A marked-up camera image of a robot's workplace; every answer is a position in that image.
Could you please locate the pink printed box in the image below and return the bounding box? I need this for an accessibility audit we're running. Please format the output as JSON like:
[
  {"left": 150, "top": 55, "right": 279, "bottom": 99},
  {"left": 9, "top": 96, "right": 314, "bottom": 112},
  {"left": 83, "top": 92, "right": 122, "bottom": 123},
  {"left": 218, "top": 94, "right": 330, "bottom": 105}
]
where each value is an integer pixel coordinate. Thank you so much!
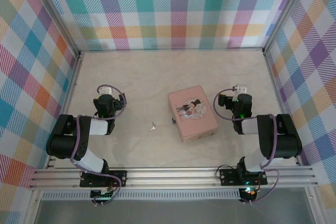
[{"left": 167, "top": 85, "right": 219, "bottom": 145}]

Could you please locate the right controller board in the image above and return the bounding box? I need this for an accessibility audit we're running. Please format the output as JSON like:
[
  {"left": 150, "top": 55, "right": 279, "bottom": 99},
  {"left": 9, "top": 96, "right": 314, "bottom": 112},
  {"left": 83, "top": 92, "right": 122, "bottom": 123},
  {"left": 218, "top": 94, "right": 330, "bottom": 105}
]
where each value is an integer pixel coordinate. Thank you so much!
[{"left": 239, "top": 186, "right": 260, "bottom": 199}]

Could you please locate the controller board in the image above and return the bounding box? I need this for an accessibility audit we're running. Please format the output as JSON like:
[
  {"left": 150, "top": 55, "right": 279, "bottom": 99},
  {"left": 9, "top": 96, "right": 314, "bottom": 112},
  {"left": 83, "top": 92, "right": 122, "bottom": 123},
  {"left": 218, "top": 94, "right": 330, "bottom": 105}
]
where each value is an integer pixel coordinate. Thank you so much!
[
  {"left": 239, "top": 186, "right": 260, "bottom": 199},
  {"left": 90, "top": 189, "right": 117, "bottom": 200}
]

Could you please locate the left controller board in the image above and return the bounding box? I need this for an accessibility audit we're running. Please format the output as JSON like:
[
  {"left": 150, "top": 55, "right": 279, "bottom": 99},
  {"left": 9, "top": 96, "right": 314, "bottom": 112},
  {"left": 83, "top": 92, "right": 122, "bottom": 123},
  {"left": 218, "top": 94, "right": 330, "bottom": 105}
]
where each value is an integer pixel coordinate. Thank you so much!
[{"left": 90, "top": 189, "right": 117, "bottom": 200}]

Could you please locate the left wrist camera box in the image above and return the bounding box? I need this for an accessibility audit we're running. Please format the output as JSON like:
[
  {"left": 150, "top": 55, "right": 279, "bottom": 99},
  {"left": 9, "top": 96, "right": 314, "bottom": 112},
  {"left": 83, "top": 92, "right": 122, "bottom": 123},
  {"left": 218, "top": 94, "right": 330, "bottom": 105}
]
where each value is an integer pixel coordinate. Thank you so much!
[{"left": 98, "top": 86, "right": 114, "bottom": 96}]

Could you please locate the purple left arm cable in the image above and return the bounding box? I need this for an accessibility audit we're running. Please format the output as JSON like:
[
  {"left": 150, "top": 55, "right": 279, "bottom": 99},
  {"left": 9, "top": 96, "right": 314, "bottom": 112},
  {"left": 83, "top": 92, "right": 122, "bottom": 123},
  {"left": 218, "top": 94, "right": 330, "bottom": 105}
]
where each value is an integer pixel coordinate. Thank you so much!
[{"left": 69, "top": 84, "right": 128, "bottom": 205}]

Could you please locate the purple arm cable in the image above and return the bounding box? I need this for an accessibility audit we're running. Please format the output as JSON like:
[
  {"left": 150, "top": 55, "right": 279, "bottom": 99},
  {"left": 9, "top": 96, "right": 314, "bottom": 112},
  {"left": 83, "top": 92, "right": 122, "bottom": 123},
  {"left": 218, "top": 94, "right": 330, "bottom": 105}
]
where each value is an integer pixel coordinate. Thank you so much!
[
  {"left": 213, "top": 88, "right": 280, "bottom": 204},
  {"left": 69, "top": 84, "right": 128, "bottom": 205}
]

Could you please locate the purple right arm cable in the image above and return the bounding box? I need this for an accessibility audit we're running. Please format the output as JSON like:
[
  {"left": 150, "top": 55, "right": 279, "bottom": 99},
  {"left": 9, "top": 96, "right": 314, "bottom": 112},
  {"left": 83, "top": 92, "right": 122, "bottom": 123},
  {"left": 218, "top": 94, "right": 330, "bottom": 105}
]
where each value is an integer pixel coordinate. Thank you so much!
[{"left": 213, "top": 88, "right": 280, "bottom": 204}]

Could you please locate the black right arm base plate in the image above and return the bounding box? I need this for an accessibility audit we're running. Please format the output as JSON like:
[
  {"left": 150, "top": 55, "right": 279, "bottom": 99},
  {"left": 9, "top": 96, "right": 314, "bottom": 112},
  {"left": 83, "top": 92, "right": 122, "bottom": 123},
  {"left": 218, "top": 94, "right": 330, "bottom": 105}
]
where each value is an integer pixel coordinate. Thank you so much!
[{"left": 219, "top": 167, "right": 269, "bottom": 186}]

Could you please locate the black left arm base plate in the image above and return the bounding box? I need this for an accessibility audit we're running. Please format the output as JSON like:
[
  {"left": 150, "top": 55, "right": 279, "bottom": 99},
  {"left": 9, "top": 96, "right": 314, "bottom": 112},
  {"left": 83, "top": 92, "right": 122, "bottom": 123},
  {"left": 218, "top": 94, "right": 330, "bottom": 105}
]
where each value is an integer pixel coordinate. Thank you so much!
[{"left": 79, "top": 169, "right": 128, "bottom": 188}]

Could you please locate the aluminium mounting rail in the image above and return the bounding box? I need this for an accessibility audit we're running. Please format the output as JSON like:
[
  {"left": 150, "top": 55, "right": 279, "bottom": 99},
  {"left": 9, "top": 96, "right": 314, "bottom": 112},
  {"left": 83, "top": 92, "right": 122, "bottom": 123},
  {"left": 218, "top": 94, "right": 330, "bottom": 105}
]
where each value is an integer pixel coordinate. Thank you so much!
[{"left": 28, "top": 165, "right": 319, "bottom": 191}]

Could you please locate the aluminium frame post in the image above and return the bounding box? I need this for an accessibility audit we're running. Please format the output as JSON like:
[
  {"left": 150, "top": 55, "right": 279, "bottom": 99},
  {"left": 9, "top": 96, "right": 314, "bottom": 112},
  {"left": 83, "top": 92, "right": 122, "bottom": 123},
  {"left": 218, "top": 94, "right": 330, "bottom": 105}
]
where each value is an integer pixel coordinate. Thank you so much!
[
  {"left": 261, "top": 0, "right": 316, "bottom": 54},
  {"left": 30, "top": 0, "right": 82, "bottom": 55}
]

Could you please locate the slotted grey cable duct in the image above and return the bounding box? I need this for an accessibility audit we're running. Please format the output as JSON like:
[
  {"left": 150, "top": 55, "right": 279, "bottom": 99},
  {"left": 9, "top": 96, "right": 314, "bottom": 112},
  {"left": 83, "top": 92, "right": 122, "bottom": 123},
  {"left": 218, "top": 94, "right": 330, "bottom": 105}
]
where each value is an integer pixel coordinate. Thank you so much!
[{"left": 41, "top": 191, "right": 242, "bottom": 201}]

